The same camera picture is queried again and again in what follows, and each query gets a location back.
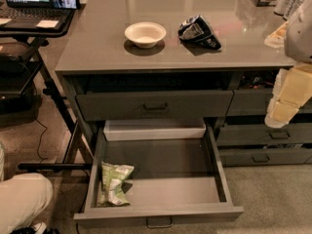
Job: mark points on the black laptop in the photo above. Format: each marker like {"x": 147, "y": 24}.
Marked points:
{"x": 33, "y": 15}

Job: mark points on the green jalapeno chip bag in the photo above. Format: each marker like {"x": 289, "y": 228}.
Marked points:
{"x": 112, "y": 178}

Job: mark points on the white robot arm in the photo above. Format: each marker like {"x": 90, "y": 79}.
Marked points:
{"x": 298, "y": 36}

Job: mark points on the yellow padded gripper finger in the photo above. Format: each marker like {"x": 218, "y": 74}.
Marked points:
{"x": 297, "y": 88}

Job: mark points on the grey bottom right drawer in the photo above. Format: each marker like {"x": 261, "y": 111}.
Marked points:
{"x": 264, "y": 157}

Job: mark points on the white paper bowl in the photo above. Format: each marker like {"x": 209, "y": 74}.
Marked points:
{"x": 145, "y": 34}

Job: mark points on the grey top left drawer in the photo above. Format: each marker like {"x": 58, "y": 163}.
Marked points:
{"x": 153, "y": 105}

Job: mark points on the open grey middle drawer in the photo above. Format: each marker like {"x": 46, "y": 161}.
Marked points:
{"x": 175, "y": 181}

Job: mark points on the white can middle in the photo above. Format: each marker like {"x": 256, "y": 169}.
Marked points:
{"x": 295, "y": 2}

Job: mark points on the grey top right drawer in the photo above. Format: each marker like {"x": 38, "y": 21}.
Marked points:
{"x": 249, "y": 102}

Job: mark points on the grey middle right drawer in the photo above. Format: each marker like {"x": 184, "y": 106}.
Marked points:
{"x": 261, "y": 134}

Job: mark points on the person's leg beige trousers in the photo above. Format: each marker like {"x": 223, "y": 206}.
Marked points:
{"x": 22, "y": 198}

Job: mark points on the black and white shoe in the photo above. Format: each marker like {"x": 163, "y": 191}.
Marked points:
{"x": 39, "y": 228}

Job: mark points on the black smartphone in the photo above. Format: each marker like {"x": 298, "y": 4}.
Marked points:
{"x": 65, "y": 4}

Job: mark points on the black crumpled chip bag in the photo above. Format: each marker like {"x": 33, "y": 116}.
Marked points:
{"x": 197, "y": 30}

